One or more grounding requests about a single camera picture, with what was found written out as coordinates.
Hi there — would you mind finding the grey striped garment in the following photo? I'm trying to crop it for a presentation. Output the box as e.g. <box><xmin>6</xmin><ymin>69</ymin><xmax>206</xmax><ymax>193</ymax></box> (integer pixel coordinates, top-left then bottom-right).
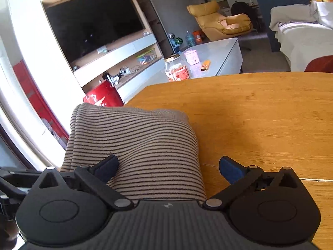
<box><xmin>60</xmin><ymin>103</ymin><xmax>206</xmax><ymax>201</ymax></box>

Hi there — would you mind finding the red round appliance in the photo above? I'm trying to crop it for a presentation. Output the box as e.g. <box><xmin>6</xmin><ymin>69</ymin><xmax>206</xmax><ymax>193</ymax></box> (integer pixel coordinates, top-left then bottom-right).
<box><xmin>83</xmin><ymin>80</ymin><xmax>124</xmax><ymax>107</ymax></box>

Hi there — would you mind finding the orange snack packet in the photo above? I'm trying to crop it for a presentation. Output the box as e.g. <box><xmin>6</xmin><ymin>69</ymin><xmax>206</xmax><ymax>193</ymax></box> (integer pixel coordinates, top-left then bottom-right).
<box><xmin>200</xmin><ymin>60</ymin><xmax>211</xmax><ymax>72</ymax></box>

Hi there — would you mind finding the white marble coffee table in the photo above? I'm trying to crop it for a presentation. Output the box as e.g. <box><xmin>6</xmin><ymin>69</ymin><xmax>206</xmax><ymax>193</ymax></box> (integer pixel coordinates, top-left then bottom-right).
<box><xmin>117</xmin><ymin>38</ymin><xmax>243</xmax><ymax>103</ymax></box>

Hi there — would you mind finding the glass jar red label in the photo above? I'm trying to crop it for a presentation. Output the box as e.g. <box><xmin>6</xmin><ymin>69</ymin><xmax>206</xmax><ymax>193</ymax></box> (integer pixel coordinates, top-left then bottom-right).
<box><xmin>164</xmin><ymin>54</ymin><xmax>190</xmax><ymax>82</ymax></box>

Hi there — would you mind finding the plastic box of toys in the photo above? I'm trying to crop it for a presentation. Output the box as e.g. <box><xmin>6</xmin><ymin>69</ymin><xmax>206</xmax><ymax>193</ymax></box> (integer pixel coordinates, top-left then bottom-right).
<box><xmin>137</xmin><ymin>48</ymin><xmax>157</xmax><ymax>65</ymax></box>

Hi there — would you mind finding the pink small box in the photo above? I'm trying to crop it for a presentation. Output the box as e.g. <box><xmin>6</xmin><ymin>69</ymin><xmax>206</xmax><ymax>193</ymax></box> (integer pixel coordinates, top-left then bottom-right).
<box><xmin>184</xmin><ymin>49</ymin><xmax>200</xmax><ymax>66</ymax></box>

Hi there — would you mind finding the dark red fleece jacket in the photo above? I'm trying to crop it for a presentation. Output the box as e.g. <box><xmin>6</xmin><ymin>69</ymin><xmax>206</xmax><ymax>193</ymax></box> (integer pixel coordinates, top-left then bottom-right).
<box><xmin>305</xmin><ymin>55</ymin><xmax>333</xmax><ymax>73</ymax></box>

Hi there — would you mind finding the orange bag on floor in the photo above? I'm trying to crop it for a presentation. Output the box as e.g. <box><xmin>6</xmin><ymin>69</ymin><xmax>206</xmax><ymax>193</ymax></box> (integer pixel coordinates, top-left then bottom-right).
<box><xmin>193</xmin><ymin>30</ymin><xmax>203</xmax><ymax>45</ymax></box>

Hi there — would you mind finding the grey sofa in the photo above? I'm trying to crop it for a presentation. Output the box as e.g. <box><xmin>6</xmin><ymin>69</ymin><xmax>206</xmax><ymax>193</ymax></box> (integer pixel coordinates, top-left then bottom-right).
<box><xmin>275</xmin><ymin>2</ymin><xmax>332</xmax><ymax>72</ymax></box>

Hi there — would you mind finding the blue water bottle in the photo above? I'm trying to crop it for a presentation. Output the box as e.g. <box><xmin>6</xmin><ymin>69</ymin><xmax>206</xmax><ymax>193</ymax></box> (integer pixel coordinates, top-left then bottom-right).
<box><xmin>186</xmin><ymin>31</ymin><xmax>196</xmax><ymax>47</ymax></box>

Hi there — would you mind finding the blue robot toy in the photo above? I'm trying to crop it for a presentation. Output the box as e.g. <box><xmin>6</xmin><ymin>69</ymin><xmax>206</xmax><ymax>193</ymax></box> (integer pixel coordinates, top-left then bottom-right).
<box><xmin>168</xmin><ymin>33</ymin><xmax>183</xmax><ymax>54</ymax></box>

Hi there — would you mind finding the yellow lounge armchair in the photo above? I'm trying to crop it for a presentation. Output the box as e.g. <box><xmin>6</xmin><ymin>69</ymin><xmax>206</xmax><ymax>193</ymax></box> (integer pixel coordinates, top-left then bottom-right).
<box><xmin>187</xmin><ymin>0</ymin><xmax>253</xmax><ymax>41</ymax></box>

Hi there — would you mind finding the black television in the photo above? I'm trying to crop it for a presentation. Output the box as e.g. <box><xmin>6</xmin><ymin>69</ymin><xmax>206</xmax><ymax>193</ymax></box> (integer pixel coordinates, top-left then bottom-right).
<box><xmin>45</xmin><ymin>0</ymin><xmax>144</xmax><ymax>63</ymax></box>

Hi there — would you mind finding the beige blanket on sofa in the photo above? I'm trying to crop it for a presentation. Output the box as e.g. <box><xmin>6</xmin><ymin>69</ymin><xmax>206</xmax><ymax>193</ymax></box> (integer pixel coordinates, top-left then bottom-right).
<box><xmin>269</xmin><ymin>4</ymin><xmax>317</xmax><ymax>32</ymax></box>

